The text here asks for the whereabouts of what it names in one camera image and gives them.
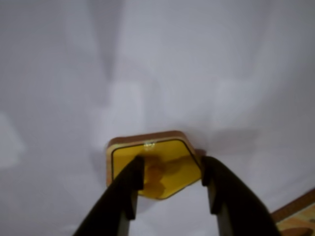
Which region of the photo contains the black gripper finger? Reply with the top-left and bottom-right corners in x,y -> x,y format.
72,155 -> 145,236
201,155 -> 281,236

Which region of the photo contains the yellow pentagon puzzle piece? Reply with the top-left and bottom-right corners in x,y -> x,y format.
105,130 -> 204,201

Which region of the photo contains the wooden shape puzzle board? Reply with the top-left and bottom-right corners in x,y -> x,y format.
270,188 -> 315,236

